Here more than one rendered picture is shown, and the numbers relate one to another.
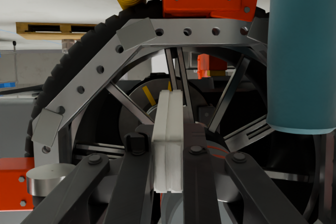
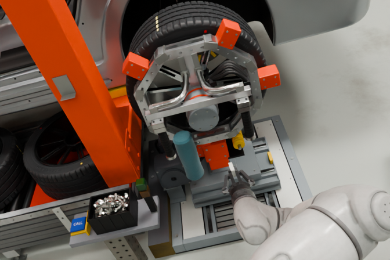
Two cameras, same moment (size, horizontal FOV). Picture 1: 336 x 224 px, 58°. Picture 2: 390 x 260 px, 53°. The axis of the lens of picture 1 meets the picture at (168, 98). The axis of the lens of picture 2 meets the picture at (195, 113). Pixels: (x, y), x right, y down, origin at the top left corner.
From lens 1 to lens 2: 153 cm
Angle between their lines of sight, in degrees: 44
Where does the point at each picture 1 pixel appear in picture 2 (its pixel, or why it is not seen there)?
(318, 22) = (190, 163)
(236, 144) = not seen: hidden behind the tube
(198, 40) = (212, 136)
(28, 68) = not seen: outside the picture
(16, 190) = (266, 82)
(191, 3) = (217, 145)
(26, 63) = not seen: outside the picture
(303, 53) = (191, 156)
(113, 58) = (238, 126)
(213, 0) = (210, 147)
